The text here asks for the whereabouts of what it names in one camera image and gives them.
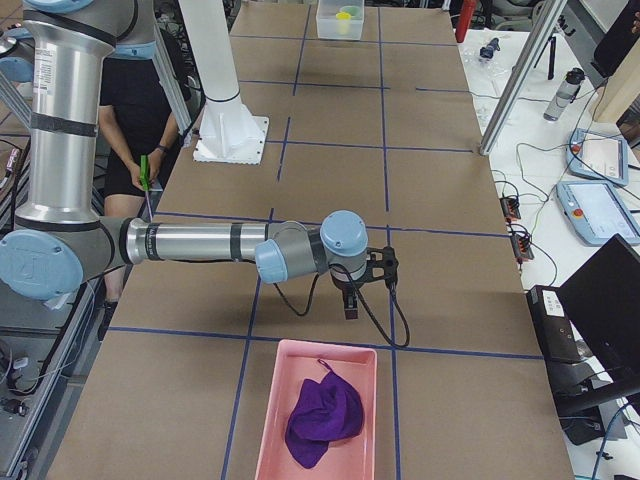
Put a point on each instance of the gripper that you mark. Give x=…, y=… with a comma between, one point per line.
x=346, y=289

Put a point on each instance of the purple microfiber cloth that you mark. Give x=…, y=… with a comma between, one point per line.
x=326, y=411

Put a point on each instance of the yellow paper cup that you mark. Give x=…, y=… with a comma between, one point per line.
x=343, y=22

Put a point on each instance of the light green bowl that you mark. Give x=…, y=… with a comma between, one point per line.
x=350, y=12

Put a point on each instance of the black box device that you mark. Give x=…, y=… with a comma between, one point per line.
x=554, y=330

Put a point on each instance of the pink plastic tray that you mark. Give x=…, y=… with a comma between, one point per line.
x=296, y=361

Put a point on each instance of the black monitor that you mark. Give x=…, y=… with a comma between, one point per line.
x=602, y=301

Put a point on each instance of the near teach pendant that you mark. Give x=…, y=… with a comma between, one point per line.
x=596, y=212

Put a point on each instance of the teach pendant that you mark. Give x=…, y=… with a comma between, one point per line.
x=596, y=212
x=594, y=155

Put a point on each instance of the clear plastic bin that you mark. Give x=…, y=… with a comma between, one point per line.
x=326, y=21

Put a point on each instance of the far teach pendant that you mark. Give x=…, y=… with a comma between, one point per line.
x=594, y=155

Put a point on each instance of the folded blue umbrella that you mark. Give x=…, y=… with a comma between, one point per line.
x=488, y=51

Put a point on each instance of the seated person in black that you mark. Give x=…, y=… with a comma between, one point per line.
x=136, y=120

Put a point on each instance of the clear water bottle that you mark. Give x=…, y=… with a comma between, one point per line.
x=565, y=94

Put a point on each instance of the red cylinder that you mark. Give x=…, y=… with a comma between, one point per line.
x=464, y=19

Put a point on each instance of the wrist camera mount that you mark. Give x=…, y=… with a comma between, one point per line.
x=381, y=265

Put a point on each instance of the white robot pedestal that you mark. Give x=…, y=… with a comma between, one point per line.
x=228, y=132

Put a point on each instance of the green handled tool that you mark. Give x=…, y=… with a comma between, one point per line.
x=144, y=173

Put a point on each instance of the aluminium frame post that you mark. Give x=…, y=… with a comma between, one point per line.
x=533, y=47

